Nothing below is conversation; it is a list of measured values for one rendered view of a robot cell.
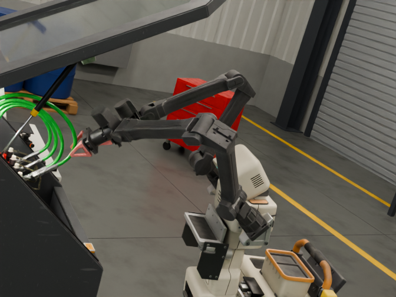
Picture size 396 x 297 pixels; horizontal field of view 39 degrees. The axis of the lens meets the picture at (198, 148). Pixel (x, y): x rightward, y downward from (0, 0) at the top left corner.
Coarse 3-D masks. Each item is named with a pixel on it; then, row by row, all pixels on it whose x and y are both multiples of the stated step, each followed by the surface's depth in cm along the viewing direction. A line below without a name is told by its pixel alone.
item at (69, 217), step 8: (56, 192) 240; (64, 192) 242; (56, 200) 239; (64, 200) 235; (56, 208) 238; (64, 208) 228; (72, 208) 230; (64, 216) 226; (72, 216) 223; (72, 224) 217; (80, 224) 219; (80, 232) 212; (88, 240) 208; (96, 256) 199
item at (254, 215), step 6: (252, 210) 200; (246, 216) 199; (252, 216) 200; (258, 216) 201; (240, 222) 201; (246, 222) 200; (252, 222) 200; (258, 222) 200; (264, 222) 201; (246, 228) 201; (252, 228) 200; (258, 228) 201; (264, 228) 199; (246, 234) 202; (252, 234) 200; (258, 234) 199; (252, 240) 200
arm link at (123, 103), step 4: (124, 100) 221; (128, 100) 219; (116, 104) 222; (120, 104) 219; (124, 104) 219; (128, 104) 220; (132, 104) 220; (116, 108) 219; (120, 108) 219; (124, 108) 219; (128, 108) 220; (132, 108) 221; (120, 112) 220; (124, 112) 219; (128, 112) 220; (132, 112) 221; (136, 112) 221; (120, 116) 221; (124, 116) 220; (128, 116) 221; (140, 116) 222; (144, 116) 220; (148, 116) 221; (152, 116) 221
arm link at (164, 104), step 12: (204, 84) 226; (216, 84) 226; (228, 84) 224; (240, 84) 225; (180, 96) 224; (192, 96) 225; (204, 96) 226; (144, 108) 224; (156, 108) 222; (168, 108) 224; (180, 108) 226
